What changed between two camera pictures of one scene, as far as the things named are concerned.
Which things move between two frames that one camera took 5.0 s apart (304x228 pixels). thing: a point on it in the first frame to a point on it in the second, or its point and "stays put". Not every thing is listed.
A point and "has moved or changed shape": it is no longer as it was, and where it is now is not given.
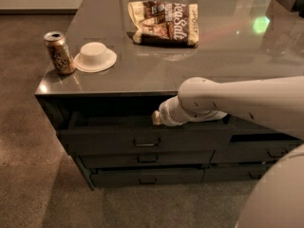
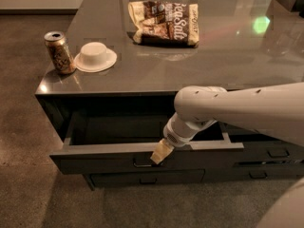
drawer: [104, 178] stays put
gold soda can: [60, 51] stays put
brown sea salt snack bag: [164, 24] stays put
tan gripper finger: [156, 118] to [161, 152]
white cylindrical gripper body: [165, 115] to [172, 137]
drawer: [99, 134] has moved or changed shape
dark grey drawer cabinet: [125, 53] stays put
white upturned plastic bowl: [94, 57] stays put
